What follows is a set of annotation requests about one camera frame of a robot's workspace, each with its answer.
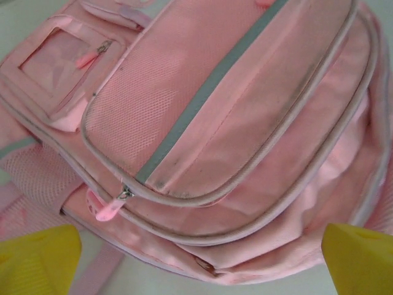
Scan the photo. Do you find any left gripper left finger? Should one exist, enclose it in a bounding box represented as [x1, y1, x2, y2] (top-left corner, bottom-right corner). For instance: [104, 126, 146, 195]
[0, 224, 84, 295]

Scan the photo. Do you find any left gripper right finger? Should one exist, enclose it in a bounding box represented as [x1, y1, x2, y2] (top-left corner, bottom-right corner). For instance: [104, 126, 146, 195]
[321, 222, 393, 295]

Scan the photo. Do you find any pink school backpack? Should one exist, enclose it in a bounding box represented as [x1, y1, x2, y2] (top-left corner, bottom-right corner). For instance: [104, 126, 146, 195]
[0, 0, 393, 295]

